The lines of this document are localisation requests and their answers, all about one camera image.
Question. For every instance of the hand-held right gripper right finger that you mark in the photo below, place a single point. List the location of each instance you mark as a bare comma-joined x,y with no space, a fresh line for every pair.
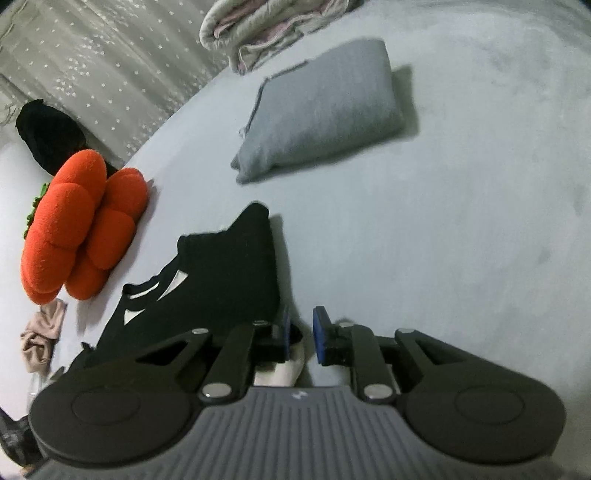
322,337

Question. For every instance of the black hanging garment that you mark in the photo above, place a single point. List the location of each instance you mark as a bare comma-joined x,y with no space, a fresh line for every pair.
51,134

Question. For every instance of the folded grey pink quilt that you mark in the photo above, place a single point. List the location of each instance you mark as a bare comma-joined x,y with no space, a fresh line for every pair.
258,23

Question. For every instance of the grey star curtain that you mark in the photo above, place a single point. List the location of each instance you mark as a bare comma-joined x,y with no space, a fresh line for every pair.
115,60

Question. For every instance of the folded grey cloth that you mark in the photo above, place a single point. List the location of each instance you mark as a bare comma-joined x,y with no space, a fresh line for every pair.
323,110

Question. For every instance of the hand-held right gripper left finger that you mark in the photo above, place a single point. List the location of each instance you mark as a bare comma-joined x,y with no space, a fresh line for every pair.
286,337

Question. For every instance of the orange pumpkin plush pillow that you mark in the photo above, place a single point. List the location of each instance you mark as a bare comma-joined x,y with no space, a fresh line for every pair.
78,230

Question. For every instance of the cream and black sweatshirt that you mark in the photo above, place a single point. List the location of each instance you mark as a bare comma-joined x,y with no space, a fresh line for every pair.
221,277

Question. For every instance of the grey bed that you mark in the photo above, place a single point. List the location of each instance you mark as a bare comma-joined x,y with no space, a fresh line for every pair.
438,207

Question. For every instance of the crumpled beige cloth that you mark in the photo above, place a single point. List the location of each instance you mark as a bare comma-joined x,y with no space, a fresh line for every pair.
41,337

